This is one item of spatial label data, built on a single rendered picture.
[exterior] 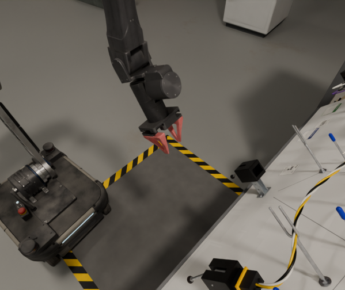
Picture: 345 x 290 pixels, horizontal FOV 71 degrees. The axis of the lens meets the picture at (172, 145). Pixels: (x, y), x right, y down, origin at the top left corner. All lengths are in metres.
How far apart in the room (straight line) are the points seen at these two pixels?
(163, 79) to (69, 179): 1.27
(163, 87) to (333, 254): 0.42
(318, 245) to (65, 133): 2.10
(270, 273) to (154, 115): 0.40
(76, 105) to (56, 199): 1.21
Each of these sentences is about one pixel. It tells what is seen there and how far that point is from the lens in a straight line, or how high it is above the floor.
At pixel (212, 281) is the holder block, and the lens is 0.43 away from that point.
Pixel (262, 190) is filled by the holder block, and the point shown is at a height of 0.93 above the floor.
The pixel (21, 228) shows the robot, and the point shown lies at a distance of 1.64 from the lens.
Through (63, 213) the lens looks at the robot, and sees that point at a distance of 1.57.
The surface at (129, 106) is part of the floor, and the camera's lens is 2.42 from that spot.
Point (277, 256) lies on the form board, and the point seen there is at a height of 1.07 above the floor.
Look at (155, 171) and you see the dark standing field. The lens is 1.88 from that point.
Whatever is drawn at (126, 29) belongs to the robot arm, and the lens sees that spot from 0.53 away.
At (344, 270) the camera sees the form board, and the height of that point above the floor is 1.16.
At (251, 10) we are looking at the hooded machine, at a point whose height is 0.31.
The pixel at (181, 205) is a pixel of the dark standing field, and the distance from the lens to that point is 1.73.
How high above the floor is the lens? 1.55
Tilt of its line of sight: 50 degrees down
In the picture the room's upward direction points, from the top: straight up
